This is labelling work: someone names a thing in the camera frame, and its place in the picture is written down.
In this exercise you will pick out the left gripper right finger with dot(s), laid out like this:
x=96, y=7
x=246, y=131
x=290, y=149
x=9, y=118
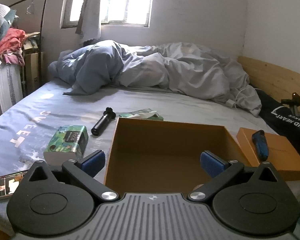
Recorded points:
x=222, y=173

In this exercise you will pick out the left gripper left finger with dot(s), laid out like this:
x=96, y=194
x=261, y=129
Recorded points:
x=82, y=172

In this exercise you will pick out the green tissue pack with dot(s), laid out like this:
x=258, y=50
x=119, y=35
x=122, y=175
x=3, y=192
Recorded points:
x=68, y=142

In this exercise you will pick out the blue black handheld tool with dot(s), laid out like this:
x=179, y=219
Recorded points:
x=261, y=146

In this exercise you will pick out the black flashlight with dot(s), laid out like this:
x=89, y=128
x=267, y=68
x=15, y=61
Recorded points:
x=104, y=121

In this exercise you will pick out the open brown cardboard box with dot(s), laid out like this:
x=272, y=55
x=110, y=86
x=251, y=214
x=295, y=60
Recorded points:
x=150, y=156

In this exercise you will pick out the orange box lid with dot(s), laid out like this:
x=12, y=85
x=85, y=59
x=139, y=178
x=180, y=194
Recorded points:
x=282, y=154

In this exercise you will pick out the smartphone with photo screen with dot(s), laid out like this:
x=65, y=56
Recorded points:
x=9, y=183

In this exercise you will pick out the black printed garment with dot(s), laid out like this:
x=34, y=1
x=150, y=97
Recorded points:
x=279, y=117

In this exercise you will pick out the green flat packet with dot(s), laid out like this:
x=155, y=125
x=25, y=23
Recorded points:
x=147, y=114

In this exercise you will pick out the black device with red light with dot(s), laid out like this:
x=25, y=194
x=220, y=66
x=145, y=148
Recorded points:
x=293, y=103

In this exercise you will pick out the wooden headboard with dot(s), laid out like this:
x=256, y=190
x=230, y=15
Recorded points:
x=276, y=81

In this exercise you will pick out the grey crumpled duvet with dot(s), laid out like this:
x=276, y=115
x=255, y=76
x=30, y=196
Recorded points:
x=181, y=67

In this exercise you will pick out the white radiator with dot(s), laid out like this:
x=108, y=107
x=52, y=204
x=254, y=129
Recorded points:
x=10, y=86

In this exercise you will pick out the cardboard box by rack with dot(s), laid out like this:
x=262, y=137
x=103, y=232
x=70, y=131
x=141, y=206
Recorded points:
x=32, y=76

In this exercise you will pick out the pile of red clothes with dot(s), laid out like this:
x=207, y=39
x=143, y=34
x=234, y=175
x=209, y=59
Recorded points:
x=11, y=47

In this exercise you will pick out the white curtain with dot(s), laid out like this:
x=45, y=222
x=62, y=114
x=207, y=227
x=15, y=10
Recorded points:
x=89, y=23

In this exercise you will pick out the white charger with cable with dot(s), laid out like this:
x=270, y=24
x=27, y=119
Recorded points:
x=240, y=95

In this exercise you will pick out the window with frame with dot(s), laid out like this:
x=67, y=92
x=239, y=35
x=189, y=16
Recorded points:
x=113, y=12

